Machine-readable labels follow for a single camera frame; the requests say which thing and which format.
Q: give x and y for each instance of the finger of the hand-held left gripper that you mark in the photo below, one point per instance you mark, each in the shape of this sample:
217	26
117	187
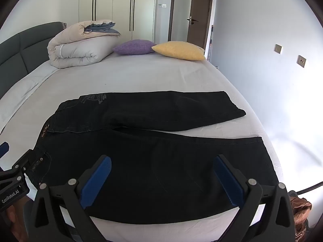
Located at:
3	150
22	161

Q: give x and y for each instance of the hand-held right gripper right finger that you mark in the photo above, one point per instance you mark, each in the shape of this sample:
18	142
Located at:
227	181

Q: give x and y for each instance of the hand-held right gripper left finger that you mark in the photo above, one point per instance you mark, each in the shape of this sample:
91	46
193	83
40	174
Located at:
97	179

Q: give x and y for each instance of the black denim pants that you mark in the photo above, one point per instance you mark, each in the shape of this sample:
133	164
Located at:
151	161

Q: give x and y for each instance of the person's left forearm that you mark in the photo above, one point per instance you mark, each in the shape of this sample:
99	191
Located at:
10	216

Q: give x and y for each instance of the brown crumpled cloth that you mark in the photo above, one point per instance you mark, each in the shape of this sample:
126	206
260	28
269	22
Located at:
300	211

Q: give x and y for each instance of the dark green padded headboard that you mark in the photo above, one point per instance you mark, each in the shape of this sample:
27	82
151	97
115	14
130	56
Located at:
22	50

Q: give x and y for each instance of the bed with white sheet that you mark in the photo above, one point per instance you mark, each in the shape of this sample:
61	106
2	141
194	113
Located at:
151	75

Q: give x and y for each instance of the folded beige duvet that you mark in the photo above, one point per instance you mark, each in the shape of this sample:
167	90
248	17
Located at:
75	48

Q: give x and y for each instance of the purple pillow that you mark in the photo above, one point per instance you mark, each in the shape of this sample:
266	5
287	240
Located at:
133	47

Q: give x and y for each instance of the thin pole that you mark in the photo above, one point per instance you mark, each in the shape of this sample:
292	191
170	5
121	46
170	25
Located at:
211	42

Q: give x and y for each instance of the yellow pillow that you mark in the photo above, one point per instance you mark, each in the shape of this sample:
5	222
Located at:
179	50

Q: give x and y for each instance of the white wardrobe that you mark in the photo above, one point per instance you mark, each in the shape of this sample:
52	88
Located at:
118	5

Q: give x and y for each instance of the brown wooden door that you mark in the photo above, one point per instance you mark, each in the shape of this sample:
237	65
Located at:
199	2

